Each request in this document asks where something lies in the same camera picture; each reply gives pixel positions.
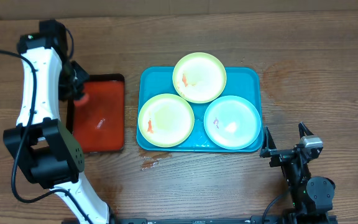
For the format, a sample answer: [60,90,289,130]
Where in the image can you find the red and black tray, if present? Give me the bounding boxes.
[66,73,125,154]

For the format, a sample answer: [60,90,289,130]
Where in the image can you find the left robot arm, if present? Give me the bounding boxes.
[3,33,112,223]

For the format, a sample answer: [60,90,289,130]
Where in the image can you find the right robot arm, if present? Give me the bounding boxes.
[257,122,337,223]

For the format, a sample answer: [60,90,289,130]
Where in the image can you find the green plate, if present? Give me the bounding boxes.
[172,52,227,104]
[137,93,195,147]

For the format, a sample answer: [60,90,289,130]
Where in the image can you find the light blue plate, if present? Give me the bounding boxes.
[203,95,262,150]

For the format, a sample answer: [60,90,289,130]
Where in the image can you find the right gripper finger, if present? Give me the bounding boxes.
[298,122,313,138]
[262,126,276,152]

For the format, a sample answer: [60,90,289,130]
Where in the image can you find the blue plastic tray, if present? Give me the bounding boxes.
[136,67,262,153]

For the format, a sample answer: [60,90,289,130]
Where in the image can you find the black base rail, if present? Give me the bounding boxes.
[61,214,338,224]

